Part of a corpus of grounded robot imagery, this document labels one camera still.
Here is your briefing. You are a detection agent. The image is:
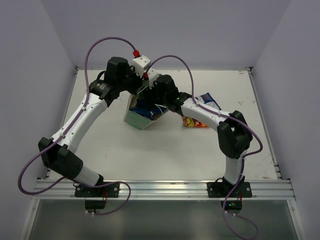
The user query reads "green patterned paper bag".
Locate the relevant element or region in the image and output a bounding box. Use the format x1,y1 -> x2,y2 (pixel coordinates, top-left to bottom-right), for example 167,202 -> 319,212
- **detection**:
123,85 -> 169,130

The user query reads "orange Fox's fruits candy bag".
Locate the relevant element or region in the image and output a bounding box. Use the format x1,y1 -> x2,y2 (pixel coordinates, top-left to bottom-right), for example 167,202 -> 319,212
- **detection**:
182,115 -> 209,128

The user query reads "blue chips bag back side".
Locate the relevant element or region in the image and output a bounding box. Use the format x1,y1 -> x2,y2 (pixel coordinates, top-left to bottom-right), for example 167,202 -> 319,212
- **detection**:
194,92 -> 221,110

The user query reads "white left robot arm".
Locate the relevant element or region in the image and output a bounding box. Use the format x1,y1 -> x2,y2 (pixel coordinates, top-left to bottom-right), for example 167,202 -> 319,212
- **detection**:
38,55 -> 151,197

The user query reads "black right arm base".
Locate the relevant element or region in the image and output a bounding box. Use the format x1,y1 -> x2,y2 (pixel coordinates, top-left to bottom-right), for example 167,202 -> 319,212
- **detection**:
206,177 -> 253,214

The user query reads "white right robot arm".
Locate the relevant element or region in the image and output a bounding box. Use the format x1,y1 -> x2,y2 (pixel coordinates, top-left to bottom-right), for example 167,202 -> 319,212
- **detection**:
142,73 -> 253,197

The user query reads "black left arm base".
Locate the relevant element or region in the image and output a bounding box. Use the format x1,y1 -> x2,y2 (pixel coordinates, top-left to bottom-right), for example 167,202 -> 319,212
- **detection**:
74,182 -> 120,212

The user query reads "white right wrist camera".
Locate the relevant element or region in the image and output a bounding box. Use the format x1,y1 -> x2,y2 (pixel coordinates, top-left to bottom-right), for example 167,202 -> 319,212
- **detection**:
147,68 -> 159,89

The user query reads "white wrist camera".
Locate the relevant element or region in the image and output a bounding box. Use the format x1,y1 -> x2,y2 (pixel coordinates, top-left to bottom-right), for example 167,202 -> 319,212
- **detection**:
147,68 -> 159,89
131,55 -> 151,77

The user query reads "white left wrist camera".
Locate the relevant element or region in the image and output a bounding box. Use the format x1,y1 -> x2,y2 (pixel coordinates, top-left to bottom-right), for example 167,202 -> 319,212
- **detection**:
131,55 -> 151,77

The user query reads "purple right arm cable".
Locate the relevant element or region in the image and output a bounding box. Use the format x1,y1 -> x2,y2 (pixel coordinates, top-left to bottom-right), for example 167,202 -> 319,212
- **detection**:
143,55 -> 263,240

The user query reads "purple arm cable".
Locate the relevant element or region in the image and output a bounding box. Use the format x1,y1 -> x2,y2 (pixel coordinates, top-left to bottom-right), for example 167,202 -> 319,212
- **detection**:
18,36 -> 140,217
143,55 -> 263,240

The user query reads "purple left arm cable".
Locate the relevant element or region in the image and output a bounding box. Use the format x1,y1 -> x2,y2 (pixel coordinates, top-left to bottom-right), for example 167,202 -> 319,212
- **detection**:
18,36 -> 140,217

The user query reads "aluminium front rail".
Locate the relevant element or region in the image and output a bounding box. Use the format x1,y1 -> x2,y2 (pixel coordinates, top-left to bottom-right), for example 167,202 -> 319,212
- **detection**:
32,180 -> 296,201

